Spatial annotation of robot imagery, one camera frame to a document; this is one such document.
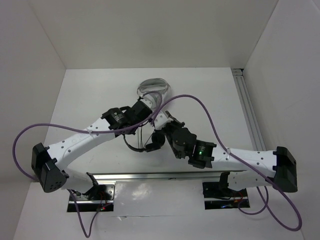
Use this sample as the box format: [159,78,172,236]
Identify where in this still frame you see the black wired headphones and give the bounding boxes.
[122,123,166,153]

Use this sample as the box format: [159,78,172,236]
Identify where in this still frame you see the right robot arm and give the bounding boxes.
[154,120,298,196]

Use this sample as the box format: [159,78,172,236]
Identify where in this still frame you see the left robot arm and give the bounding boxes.
[31,98,158,200]

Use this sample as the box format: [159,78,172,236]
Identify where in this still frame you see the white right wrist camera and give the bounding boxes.
[153,111,173,131]

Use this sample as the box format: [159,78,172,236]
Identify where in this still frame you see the aluminium front rail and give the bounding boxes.
[93,171,222,182]

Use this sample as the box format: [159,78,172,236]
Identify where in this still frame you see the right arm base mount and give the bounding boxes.
[200,171,250,210]

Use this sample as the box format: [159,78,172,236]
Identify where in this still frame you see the aluminium side rail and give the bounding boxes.
[231,68,266,151]

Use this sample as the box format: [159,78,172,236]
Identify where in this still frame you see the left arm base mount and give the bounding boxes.
[67,172,116,213]

